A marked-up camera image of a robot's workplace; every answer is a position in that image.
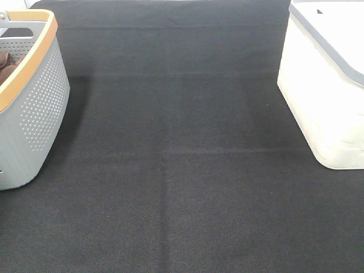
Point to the brown microfibre towel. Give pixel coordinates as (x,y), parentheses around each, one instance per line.
(8,65)

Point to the black table cloth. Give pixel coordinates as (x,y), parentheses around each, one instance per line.
(178,153)

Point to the grey perforated laundry basket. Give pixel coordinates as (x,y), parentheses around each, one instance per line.
(34,97)

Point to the white plastic storage bin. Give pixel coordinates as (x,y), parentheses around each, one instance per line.
(321,78)

